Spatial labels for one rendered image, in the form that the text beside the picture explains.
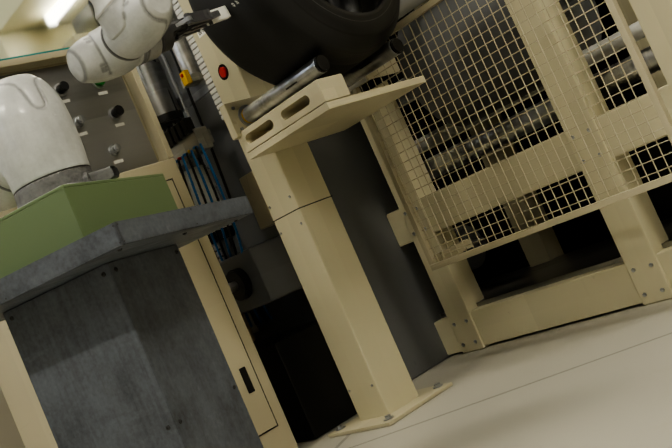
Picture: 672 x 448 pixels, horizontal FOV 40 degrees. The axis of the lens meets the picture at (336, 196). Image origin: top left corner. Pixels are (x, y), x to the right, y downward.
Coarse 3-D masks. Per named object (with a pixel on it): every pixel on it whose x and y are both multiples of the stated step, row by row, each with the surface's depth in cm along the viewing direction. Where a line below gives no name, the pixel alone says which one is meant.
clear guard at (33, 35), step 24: (0, 0) 250; (24, 0) 254; (48, 0) 259; (72, 0) 264; (0, 24) 248; (24, 24) 252; (48, 24) 257; (72, 24) 261; (96, 24) 266; (0, 48) 246; (24, 48) 250; (48, 48) 254
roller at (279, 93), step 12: (312, 60) 226; (324, 60) 227; (300, 72) 230; (312, 72) 227; (324, 72) 227; (288, 84) 234; (300, 84) 232; (264, 96) 242; (276, 96) 238; (288, 96) 237; (252, 108) 246; (264, 108) 244; (252, 120) 249
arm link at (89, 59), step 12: (96, 36) 194; (72, 48) 194; (84, 48) 193; (96, 48) 194; (108, 48) 192; (72, 60) 194; (84, 60) 193; (96, 60) 193; (108, 60) 194; (120, 60) 194; (132, 60) 195; (72, 72) 196; (84, 72) 194; (96, 72) 194; (108, 72) 196; (120, 72) 198
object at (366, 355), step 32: (224, 64) 262; (224, 96) 266; (256, 160) 263; (288, 160) 259; (288, 192) 257; (320, 192) 262; (288, 224) 261; (320, 224) 259; (320, 256) 255; (352, 256) 262; (320, 288) 258; (352, 288) 258; (320, 320) 262; (352, 320) 255; (384, 320) 262; (352, 352) 256; (384, 352) 258; (352, 384) 260; (384, 384) 254
